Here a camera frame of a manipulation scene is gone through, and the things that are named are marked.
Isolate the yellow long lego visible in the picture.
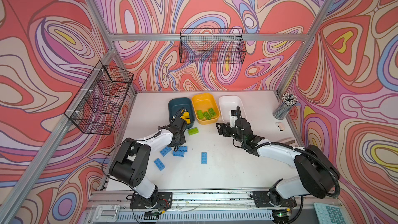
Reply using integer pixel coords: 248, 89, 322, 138
181, 112, 190, 119

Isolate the green lego cluster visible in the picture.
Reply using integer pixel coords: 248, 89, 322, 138
187, 128, 199, 136
203, 112, 212, 120

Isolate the blue lego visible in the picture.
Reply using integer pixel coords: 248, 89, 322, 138
173, 151, 184, 157
177, 146, 188, 152
160, 147, 172, 157
154, 158, 165, 171
201, 152, 207, 164

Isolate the green lego plate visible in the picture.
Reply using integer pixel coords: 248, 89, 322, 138
197, 110, 204, 120

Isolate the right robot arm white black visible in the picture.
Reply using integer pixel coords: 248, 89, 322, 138
216, 106, 341, 205

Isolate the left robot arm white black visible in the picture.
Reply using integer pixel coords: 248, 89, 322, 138
108, 118, 188, 199

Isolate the dark teal plastic bin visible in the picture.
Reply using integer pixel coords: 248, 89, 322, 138
169, 97, 195, 129

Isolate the white plastic bin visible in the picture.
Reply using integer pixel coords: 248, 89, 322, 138
218, 95, 246, 123

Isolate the yellow plastic bin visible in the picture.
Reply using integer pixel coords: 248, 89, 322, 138
192, 93, 221, 125

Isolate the small pink eraser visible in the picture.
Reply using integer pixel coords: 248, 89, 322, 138
276, 122, 285, 132

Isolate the cup of pens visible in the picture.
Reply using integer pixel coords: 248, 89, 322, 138
273, 93, 297, 120

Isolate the teal calculator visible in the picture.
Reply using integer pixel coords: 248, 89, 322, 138
314, 203, 350, 224

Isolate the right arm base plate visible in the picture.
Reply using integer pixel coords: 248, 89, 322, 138
249, 191, 297, 208

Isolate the front aluminium rail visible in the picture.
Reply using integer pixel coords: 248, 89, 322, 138
77, 188, 343, 224

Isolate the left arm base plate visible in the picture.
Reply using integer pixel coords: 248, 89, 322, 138
126, 191, 173, 209

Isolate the back wall wire basket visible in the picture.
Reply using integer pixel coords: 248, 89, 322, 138
179, 27, 247, 64

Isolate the wall wire basket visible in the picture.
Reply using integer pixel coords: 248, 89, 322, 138
179, 27, 247, 64
64, 61, 134, 135

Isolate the left wall wire basket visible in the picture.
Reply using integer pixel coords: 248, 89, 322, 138
64, 61, 134, 135

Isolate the grey metal handle plate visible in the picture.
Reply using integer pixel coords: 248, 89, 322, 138
92, 205, 121, 223

